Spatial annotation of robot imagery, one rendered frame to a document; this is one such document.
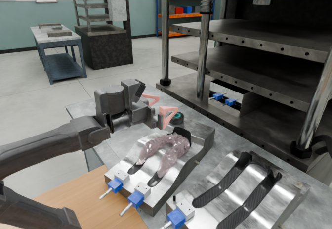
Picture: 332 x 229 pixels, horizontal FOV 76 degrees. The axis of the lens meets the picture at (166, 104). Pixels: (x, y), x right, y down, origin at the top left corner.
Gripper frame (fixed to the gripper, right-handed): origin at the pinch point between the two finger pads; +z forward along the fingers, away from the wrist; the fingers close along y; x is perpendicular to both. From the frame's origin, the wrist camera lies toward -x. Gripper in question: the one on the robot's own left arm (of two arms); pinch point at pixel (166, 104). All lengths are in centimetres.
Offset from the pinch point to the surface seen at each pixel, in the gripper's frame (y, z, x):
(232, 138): 5, 51, 39
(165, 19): 90, 70, -15
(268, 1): 29, 103, -29
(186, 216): -18.7, -6.3, 28.9
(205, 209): -19.8, 1.6, 30.8
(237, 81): 23, 75, 16
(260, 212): -31.4, 14.5, 30.6
